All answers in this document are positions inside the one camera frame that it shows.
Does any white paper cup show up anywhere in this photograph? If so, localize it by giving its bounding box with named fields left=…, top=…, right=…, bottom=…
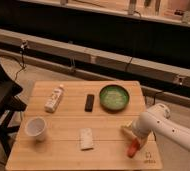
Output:
left=25, top=117, right=47, bottom=141

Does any white plastic bottle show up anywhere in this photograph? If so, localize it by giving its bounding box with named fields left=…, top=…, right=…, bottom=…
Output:
left=44, top=84, right=64, bottom=113

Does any white folded cloth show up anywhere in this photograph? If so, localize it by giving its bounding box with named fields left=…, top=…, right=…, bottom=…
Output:
left=80, top=128, right=94, bottom=150

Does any black office chair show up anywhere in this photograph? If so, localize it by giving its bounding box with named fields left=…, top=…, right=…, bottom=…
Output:
left=0, top=64, right=26, bottom=156

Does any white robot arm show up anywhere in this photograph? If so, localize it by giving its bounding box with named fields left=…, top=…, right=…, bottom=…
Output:
left=121, top=103, right=190, bottom=158

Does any green bowl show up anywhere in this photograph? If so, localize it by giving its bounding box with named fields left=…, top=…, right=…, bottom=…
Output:
left=99, top=84, right=130, bottom=111

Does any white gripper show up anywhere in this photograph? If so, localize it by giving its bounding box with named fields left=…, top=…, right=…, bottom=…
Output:
left=121, top=120, right=148, bottom=148

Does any black hanging cable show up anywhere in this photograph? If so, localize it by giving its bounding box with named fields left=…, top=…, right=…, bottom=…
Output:
left=13, top=40, right=28, bottom=82

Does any black remote control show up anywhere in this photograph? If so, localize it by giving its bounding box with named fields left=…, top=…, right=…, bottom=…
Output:
left=85, top=94, right=94, bottom=112

